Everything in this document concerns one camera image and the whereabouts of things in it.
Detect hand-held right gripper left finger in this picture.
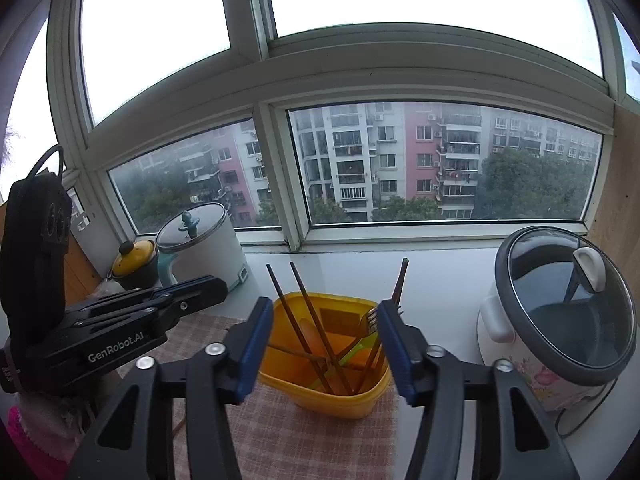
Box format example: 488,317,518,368
65,297,274,480

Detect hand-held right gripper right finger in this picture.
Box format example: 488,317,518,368
377,300,581,480

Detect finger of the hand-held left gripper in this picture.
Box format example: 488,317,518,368
65,276,228,318
75,294,228,333

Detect metal fork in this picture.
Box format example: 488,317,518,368
325,306,381,368

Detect yellow plastic utensil holder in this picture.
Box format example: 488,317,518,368
257,291,393,420

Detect person's left forearm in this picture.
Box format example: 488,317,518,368
0,390,98,480

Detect teal and white electric pot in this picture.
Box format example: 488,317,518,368
156,202,249,293

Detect wooden plank board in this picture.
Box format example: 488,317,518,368
62,230,104,307

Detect black pot with yellow lid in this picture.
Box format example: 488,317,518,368
107,239,161,291

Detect pink plaid cloth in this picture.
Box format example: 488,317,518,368
92,314,406,480

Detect white floral rice cooker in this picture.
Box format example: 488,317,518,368
476,226,637,412

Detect apartment buildings outside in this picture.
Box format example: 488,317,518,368
107,101,603,235

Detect light wooden side panel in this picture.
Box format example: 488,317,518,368
585,95,640,286

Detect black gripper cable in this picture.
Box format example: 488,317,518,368
27,145,66,181

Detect black rice cooker cord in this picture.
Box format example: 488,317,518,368
554,377,620,437

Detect white window frame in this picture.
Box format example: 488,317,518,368
45,0,640,253

